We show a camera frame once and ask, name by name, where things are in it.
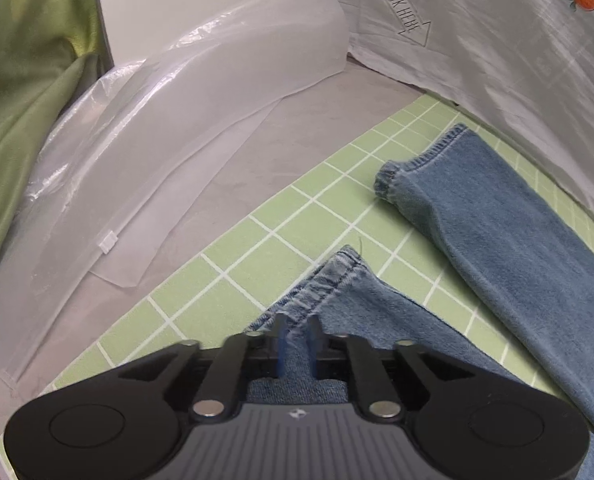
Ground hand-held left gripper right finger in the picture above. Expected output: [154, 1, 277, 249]
[308, 315, 478, 419]

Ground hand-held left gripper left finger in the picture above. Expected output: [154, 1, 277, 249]
[118, 312, 286, 419]

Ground blue denim jeans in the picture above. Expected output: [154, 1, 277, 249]
[247, 122, 594, 480]

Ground green grid mat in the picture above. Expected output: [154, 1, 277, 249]
[0, 95, 594, 480]

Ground clear plastic sheet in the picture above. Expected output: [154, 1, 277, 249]
[0, 0, 350, 392]

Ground white carrot print sheet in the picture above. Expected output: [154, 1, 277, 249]
[294, 0, 594, 247]

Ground white panel board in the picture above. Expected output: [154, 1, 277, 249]
[91, 0, 299, 70]

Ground green curtain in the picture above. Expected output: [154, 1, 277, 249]
[0, 0, 114, 311]

